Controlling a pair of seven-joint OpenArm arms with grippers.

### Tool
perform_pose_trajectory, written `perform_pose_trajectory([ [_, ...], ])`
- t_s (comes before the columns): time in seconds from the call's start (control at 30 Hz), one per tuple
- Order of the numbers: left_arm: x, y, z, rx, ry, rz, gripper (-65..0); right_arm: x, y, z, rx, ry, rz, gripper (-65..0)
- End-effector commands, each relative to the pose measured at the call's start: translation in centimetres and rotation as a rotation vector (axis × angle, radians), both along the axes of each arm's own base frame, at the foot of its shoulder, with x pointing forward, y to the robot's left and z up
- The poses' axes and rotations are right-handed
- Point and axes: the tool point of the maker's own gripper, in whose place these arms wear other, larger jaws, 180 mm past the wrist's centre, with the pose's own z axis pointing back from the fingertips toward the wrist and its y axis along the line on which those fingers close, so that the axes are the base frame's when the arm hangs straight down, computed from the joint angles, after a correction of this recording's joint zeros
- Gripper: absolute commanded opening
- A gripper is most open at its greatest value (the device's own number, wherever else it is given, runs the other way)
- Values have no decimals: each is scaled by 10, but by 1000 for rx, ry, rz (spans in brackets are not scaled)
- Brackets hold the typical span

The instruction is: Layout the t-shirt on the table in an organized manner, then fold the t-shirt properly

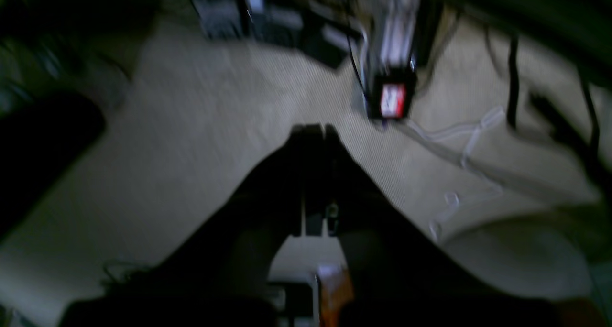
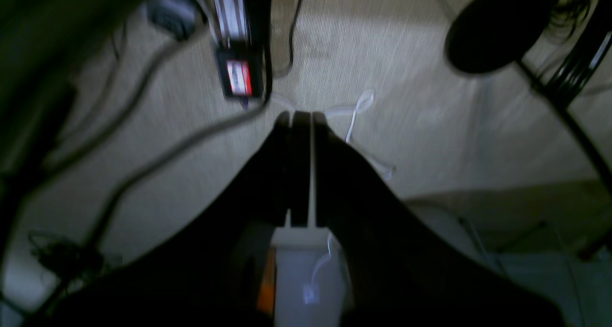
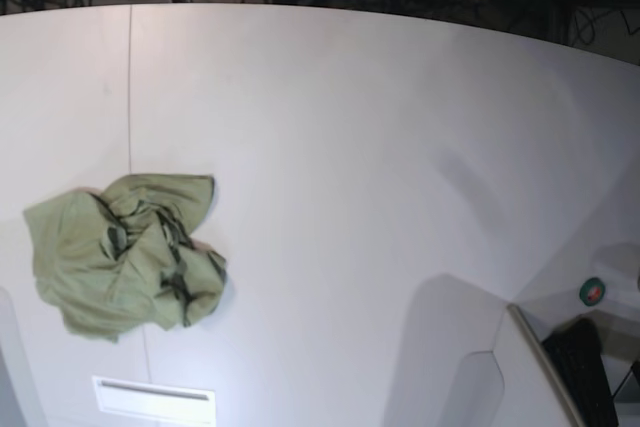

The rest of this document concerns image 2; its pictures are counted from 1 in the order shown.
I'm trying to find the white cable loop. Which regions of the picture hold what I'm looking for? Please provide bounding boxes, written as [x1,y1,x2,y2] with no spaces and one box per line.
[325,90,396,180]

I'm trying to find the black floor cable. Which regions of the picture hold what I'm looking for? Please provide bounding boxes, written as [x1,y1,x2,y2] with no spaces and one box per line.
[86,0,306,251]

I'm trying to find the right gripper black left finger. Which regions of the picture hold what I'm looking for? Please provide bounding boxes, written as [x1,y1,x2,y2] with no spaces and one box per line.
[29,111,290,327]

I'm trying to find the black power strip with switch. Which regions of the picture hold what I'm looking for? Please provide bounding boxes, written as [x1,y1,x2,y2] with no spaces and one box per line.
[214,0,272,99]

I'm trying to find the black round stand base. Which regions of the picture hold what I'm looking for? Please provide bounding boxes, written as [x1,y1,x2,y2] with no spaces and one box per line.
[444,0,552,75]

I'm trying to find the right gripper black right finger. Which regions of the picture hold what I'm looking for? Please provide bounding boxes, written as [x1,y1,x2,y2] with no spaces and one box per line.
[313,113,566,327]

